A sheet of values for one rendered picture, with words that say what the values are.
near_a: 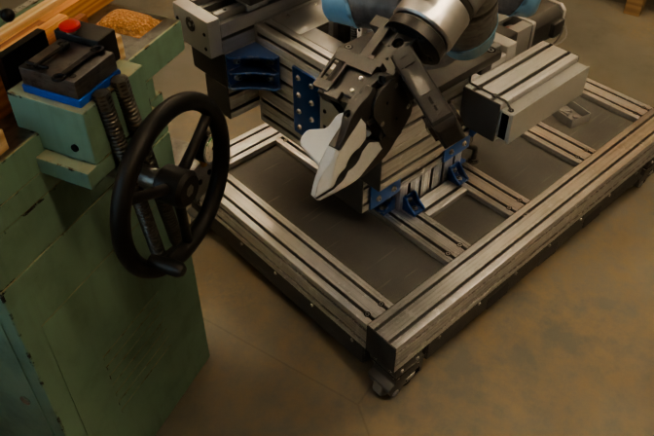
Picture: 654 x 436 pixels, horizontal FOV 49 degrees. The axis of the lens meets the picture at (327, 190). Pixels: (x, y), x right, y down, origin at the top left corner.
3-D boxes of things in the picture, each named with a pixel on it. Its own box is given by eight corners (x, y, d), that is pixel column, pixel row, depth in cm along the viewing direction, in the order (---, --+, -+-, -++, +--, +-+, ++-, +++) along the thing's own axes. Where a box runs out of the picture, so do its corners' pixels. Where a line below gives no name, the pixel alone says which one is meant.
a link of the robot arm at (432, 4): (476, 35, 79) (457, -15, 73) (454, 67, 79) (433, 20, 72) (422, 18, 84) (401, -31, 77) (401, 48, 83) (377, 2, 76)
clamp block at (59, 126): (94, 167, 101) (80, 116, 95) (20, 144, 106) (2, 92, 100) (155, 113, 112) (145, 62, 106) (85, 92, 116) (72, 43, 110)
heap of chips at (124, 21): (139, 38, 123) (137, 28, 122) (91, 26, 126) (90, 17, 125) (163, 20, 128) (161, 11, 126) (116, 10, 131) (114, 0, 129)
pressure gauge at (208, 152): (207, 177, 140) (202, 145, 135) (191, 172, 141) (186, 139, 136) (224, 160, 144) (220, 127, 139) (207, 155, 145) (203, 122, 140)
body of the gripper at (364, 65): (335, 125, 82) (393, 43, 84) (392, 152, 77) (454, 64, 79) (307, 88, 76) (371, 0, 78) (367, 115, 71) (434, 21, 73)
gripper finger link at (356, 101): (338, 159, 75) (384, 93, 76) (350, 165, 74) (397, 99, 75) (319, 136, 71) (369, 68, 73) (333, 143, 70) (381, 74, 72)
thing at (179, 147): (198, 202, 145) (193, 172, 139) (147, 186, 149) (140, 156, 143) (219, 178, 151) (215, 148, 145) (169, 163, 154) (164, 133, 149)
